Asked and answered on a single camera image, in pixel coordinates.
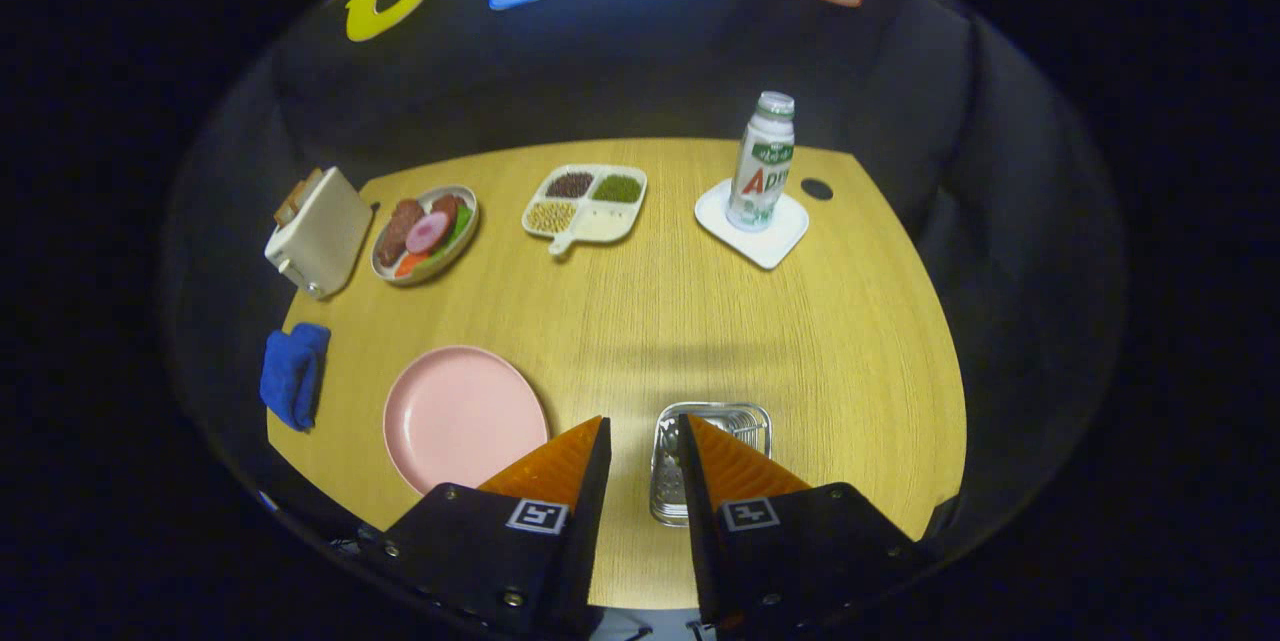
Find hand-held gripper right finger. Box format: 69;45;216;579
677;411;936;634

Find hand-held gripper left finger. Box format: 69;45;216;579
355;414;613;637

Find pink round plate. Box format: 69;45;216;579
383;345;551;497

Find white square coaster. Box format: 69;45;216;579
694;178;810;271

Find white divided bean tray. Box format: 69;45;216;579
521;164;649;256

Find blue folded cloth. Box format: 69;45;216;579
259;322;332;433

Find bowl of toy food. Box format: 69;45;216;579
370;184;480;286

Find white drink bottle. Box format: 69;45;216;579
725;91;797;232

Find cream white toaster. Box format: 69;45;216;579
264;167;374;300

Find brown toast slices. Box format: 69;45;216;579
273;168;324;227

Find black backdrop cloth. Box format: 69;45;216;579
165;0;1126;542

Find metal wire cutlery rack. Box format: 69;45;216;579
649;401;773;528

